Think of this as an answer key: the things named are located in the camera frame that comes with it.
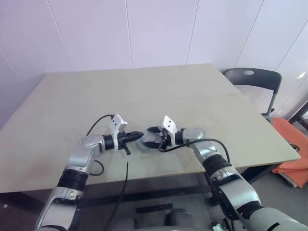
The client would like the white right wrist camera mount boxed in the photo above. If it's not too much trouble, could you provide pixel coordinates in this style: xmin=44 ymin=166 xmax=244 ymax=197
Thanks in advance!
xmin=158 ymin=115 xmax=178 ymax=147

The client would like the flat black strip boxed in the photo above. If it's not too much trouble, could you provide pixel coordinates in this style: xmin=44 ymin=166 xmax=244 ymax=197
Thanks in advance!
xmin=136 ymin=203 xmax=174 ymax=214

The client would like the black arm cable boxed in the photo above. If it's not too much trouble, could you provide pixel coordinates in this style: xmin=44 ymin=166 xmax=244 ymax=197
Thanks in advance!
xmin=158 ymin=138 xmax=231 ymax=167
xmin=86 ymin=114 xmax=115 ymax=176

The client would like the orange cloth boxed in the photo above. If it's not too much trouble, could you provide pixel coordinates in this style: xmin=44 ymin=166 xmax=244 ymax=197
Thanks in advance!
xmin=269 ymin=117 xmax=308 ymax=190

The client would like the dark grey rounded shape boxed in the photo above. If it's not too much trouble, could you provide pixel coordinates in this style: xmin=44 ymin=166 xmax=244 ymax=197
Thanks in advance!
xmin=166 ymin=208 xmax=193 ymax=227

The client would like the copper wound stator disc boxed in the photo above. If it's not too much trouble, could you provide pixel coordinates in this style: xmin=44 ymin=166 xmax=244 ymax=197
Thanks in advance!
xmin=136 ymin=140 xmax=160 ymax=154

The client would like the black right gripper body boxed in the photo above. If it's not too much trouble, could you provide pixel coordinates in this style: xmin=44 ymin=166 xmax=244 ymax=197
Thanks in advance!
xmin=160 ymin=131 xmax=175 ymax=149

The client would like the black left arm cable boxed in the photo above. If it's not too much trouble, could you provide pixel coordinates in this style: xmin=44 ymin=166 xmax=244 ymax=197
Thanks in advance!
xmin=86 ymin=114 xmax=115 ymax=176

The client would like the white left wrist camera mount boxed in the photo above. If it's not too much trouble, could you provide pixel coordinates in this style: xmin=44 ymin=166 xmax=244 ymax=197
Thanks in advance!
xmin=109 ymin=114 xmax=128 ymax=152

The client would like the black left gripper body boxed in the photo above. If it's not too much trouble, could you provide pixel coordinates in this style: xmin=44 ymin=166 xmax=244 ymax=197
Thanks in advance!
xmin=117 ymin=133 xmax=132 ymax=156

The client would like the black plastic chair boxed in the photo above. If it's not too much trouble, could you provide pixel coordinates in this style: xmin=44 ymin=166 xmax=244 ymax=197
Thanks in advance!
xmin=223 ymin=68 xmax=282 ymax=118

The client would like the thin black hanging cable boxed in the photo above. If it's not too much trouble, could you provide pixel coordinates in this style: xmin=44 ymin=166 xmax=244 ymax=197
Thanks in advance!
xmin=113 ymin=162 xmax=129 ymax=212

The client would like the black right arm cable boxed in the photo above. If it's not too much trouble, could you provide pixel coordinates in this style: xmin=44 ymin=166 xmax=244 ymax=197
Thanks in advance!
xmin=158 ymin=138 xmax=231 ymax=167

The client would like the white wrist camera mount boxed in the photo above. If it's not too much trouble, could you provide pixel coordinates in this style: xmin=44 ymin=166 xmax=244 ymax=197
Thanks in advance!
xmin=109 ymin=114 xmax=128 ymax=152
xmin=158 ymin=115 xmax=178 ymax=147

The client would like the black metal table frame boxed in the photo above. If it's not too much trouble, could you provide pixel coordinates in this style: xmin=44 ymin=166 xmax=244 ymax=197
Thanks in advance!
xmin=79 ymin=162 xmax=281 ymax=207

